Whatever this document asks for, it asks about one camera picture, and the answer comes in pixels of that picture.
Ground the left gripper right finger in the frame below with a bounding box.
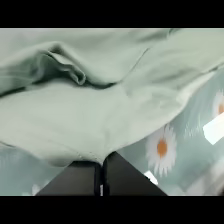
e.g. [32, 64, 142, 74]
[101, 151, 168, 197]

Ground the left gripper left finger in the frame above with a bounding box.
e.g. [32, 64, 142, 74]
[35, 160, 102, 197]

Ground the pale green T-shirt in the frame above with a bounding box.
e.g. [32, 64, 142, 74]
[0, 28, 224, 168]

